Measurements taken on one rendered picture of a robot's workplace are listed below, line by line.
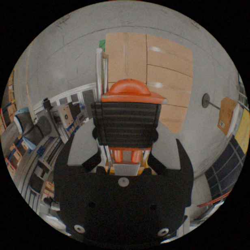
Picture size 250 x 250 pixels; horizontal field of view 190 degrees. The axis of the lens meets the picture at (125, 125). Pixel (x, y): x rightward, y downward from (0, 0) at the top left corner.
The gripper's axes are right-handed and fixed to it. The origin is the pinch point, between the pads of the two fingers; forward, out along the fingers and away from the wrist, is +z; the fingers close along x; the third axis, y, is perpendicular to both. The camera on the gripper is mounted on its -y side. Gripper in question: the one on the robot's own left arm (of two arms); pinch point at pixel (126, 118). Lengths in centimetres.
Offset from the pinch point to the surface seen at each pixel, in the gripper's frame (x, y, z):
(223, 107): 170, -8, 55
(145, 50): 16, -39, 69
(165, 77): 39, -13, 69
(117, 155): -1.4, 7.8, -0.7
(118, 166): -1.3, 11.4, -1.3
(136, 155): 2.5, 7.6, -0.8
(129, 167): 1.2, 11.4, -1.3
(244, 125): 719, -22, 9
